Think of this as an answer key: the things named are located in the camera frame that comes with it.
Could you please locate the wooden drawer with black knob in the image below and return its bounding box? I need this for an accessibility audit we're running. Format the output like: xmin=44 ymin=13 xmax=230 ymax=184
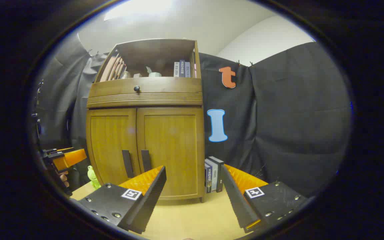
xmin=90 ymin=77 xmax=203 ymax=96

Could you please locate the dark blue standing book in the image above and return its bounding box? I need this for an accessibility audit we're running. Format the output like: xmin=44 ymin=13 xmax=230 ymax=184
xmin=205 ymin=163 xmax=212 ymax=194

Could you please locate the wooden double-door shoe cabinet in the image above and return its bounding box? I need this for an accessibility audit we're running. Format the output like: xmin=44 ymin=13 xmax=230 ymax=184
xmin=86 ymin=38 xmax=206 ymax=203

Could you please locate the wooden shoe cabinet door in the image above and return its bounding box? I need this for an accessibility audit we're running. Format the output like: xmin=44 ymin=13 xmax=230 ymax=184
xmin=136 ymin=107 xmax=205 ymax=197
xmin=87 ymin=108 xmax=141 ymax=187

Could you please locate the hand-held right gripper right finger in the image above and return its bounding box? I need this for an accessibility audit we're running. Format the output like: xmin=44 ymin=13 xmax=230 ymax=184
xmin=221 ymin=164 xmax=308 ymax=234

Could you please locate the green frog plush toy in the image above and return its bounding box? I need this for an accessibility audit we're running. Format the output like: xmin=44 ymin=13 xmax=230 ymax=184
xmin=87 ymin=166 xmax=102 ymax=190

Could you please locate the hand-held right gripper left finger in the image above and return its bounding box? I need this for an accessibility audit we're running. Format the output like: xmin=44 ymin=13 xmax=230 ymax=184
xmin=70 ymin=165 xmax=167 ymax=235

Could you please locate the row of leaning pink books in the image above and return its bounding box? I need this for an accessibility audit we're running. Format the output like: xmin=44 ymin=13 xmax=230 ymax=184
xmin=99 ymin=56 xmax=127 ymax=82

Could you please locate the black standing book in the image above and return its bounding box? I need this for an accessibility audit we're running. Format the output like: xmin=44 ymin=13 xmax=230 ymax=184
xmin=209 ymin=156 xmax=225 ymax=193

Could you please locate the black backdrop cloth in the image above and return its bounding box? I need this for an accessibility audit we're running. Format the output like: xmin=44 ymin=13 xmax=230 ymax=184
xmin=34 ymin=33 xmax=352 ymax=197

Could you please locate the white standing book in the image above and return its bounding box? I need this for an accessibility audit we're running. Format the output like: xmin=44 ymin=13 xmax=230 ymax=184
xmin=205 ymin=158 xmax=219 ymax=192

